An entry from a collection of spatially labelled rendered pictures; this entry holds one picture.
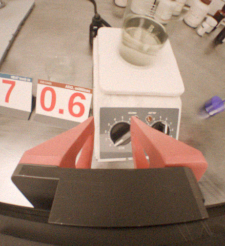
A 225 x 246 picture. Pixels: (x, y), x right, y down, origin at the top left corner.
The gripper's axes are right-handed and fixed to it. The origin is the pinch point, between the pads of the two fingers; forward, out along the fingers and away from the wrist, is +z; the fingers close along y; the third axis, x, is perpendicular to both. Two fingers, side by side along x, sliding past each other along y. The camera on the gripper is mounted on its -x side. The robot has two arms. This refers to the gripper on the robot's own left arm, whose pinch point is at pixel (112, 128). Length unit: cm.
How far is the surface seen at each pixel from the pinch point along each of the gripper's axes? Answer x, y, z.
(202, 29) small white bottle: -9.2, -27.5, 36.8
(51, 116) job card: 5.4, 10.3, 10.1
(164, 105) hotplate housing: 2.2, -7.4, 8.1
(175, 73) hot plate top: -1.7, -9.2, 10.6
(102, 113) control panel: 2.6, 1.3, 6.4
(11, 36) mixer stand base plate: -7.6, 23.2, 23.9
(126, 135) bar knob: 4.5, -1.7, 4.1
